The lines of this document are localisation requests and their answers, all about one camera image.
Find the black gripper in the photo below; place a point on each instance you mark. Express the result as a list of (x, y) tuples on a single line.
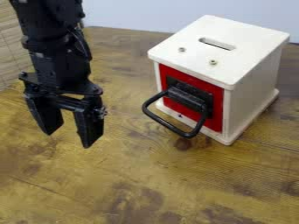
[(59, 85)]

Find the red drawer front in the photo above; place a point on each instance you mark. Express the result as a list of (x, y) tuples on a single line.
[(192, 97)]

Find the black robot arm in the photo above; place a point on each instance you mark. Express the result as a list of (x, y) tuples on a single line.
[(50, 24)]

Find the white wooden box cabinet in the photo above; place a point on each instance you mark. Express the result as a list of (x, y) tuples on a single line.
[(232, 55)]

